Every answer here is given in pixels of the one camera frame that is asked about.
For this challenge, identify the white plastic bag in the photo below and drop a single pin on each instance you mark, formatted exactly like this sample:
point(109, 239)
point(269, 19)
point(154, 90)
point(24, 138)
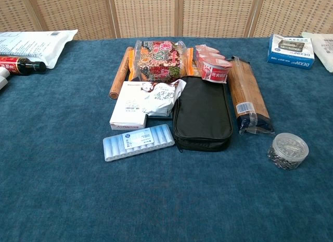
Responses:
point(161, 99)

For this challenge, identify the white mailer bag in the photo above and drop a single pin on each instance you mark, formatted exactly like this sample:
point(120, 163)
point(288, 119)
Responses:
point(33, 45)

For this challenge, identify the white package edge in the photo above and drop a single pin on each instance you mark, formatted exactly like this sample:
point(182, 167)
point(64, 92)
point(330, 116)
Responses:
point(321, 49)

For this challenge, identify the black zippered pouch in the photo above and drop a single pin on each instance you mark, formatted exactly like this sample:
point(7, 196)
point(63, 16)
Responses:
point(202, 114)

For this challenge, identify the pack of white batteries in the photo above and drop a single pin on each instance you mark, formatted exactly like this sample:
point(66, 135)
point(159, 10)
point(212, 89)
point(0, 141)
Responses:
point(138, 143)

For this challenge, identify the white cardboard box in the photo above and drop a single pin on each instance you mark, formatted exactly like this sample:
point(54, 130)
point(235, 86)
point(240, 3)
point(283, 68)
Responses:
point(128, 106)

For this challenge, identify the mixed beans package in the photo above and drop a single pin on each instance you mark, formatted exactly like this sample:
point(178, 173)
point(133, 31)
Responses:
point(160, 61)

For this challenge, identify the wooden rolling pin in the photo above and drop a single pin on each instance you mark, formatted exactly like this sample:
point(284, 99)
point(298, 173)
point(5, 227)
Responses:
point(120, 73)

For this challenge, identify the red yogurt cup pack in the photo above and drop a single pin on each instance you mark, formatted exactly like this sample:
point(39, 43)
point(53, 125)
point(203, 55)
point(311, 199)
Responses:
point(213, 63)

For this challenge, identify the blue table cloth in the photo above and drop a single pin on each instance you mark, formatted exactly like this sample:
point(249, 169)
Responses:
point(166, 190)

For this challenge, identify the brown noodle package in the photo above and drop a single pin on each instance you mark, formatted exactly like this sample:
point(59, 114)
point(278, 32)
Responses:
point(247, 96)

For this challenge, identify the woven folding screen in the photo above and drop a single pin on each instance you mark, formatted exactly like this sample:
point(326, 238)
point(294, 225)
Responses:
point(166, 13)

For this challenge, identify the clear round plastic jar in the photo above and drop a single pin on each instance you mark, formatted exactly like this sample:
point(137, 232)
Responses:
point(288, 151)

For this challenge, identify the blue and white box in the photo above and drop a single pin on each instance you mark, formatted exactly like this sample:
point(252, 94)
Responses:
point(291, 50)

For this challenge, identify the dark soy sauce bottle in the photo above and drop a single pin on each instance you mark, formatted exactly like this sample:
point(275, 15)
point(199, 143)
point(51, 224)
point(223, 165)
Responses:
point(19, 65)

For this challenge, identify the white grey object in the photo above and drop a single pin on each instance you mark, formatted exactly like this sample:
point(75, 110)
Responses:
point(3, 76)

